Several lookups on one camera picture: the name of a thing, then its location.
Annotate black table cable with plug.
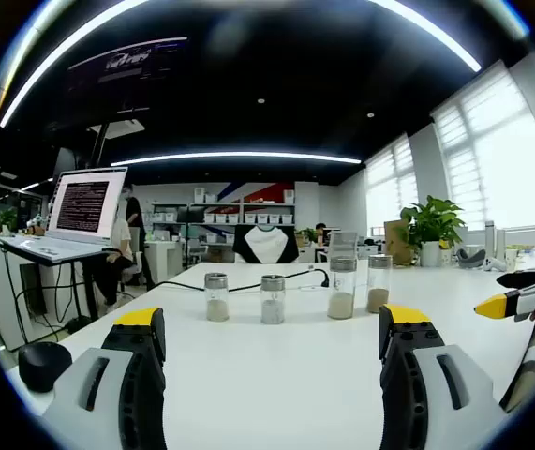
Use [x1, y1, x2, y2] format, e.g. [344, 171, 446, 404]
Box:
[154, 268, 332, 294]

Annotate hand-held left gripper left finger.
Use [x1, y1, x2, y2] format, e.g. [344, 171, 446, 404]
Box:
[41, 307, 168, 450]

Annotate grey headset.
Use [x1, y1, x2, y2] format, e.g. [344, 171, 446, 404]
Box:
[453, 247, 487, 270]

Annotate shelf with white bins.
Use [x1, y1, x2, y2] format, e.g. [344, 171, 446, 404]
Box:
[152, 187, 296, 245]

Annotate leafy office plant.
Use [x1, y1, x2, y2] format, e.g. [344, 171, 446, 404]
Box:
[0, 207, 19, 234]

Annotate black and white shirt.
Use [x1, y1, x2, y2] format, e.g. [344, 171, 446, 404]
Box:
[231, 223, 300, 265]

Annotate tall brown cardboard box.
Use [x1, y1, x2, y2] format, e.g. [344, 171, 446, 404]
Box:
[383, 218, 412, 267]

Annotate large potted green plant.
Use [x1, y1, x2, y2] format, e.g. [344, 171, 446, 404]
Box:
[399, 195, 468, 268]

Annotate black round device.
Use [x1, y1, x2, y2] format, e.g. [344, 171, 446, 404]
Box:
[17, 341, 73, 393]

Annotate tall seasoning bottle white contents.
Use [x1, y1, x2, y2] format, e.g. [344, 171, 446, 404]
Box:
[327, 256, 358, 321]

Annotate wide white window blind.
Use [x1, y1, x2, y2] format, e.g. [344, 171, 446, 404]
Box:
[430, 60, 535, 232]

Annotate short seasoning bottle white contents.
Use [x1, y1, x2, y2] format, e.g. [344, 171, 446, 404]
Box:
[260, 274, 287, 325]

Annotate black tripod pole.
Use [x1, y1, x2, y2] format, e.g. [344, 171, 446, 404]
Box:
[91, 122, 110, 166]

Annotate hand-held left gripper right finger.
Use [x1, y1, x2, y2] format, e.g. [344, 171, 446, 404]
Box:
[378, 303, 507, 450]

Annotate black laptop stand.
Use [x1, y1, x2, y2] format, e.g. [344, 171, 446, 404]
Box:
[2, 243, 109, 335]

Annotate small potted plant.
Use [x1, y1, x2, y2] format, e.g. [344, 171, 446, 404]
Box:
[294, 227, 319, 248]

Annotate ceiling light strip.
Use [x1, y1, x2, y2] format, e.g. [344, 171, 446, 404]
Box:
[110, 151, 363, 168]
[0, 0, 154, 128]
[372, 0, 483, 73]

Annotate short seasoning bottle cream contents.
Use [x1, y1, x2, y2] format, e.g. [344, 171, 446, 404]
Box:
[203, 272, 230, 323]

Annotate narrow white window blind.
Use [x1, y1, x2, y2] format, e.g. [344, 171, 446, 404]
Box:
[364, 134, 419, 231]

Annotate tall seasoning bottle brown contents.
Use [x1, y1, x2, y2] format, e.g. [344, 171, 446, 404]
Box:
[366, 253, 394, 314]

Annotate white open laptop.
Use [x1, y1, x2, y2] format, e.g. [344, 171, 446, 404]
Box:
[0, 166, 129, 267]

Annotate dark hanging sign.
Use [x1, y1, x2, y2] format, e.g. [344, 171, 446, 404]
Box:
[67, 36, 189, 86]

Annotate white mesh office chair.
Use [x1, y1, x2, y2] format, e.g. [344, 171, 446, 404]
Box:
[330, 230, 360, 260]

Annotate ceiling air conditioner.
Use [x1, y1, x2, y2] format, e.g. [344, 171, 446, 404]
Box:
[87, 118, 146, 141]

